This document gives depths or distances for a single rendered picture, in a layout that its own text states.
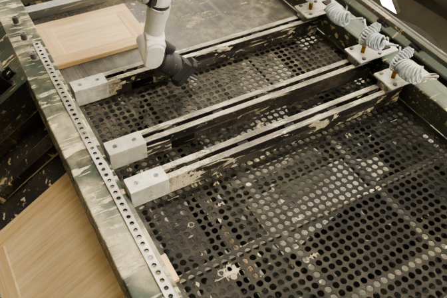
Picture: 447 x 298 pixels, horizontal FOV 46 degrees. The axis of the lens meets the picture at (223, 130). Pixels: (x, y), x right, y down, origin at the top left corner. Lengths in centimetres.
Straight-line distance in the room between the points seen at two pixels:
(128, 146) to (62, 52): 66
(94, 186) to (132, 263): 30
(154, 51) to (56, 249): 78
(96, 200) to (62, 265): 40
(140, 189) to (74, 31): 96
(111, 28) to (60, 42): 22
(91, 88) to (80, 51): 30
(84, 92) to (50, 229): 51
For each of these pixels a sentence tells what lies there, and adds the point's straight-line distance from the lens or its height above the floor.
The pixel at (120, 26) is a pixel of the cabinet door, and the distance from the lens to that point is 236.
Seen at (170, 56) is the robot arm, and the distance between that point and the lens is 187.
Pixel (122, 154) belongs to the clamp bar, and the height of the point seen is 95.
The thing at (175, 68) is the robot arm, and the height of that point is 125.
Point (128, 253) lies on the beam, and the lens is 151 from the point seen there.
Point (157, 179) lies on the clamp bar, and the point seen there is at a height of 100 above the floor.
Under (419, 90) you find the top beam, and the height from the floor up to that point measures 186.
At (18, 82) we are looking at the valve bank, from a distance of 212.
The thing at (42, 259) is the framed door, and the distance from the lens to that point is 203.
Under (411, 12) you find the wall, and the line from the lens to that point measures 836.
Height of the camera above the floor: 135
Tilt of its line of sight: 4 degrees down
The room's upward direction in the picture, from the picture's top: 49 degrees clockwise
